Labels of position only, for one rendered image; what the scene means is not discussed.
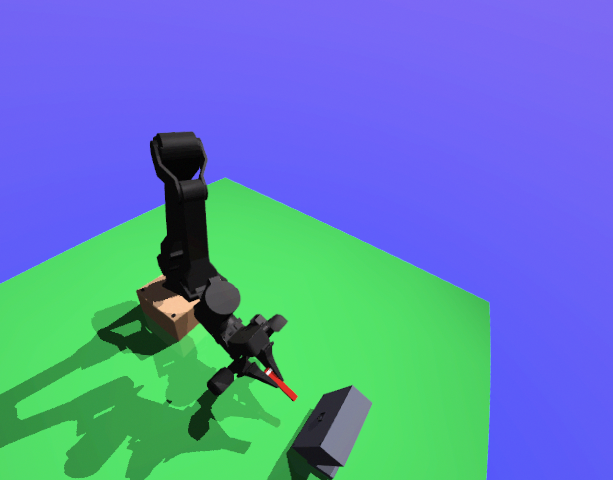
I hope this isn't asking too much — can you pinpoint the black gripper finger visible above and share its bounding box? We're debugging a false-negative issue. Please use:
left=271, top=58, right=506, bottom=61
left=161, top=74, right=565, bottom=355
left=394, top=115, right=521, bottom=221
left=237, top=362, right=279, bottom=388
left=256, top=342, right=284, bottom=382

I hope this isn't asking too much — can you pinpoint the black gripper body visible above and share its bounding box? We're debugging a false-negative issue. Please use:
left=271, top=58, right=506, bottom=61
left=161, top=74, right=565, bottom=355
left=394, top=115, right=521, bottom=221
left=207, top=314, right=288, bottom=396

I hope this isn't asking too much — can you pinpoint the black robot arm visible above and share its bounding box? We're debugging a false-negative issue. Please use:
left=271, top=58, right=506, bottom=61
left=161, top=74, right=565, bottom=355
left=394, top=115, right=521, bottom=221
left=150, top=131, right=270, bottom=361

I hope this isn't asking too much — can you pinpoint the dark grey sloped panel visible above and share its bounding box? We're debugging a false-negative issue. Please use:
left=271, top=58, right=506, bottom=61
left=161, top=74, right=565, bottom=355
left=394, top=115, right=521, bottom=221
left=291, top=385, right=372, bottom=479

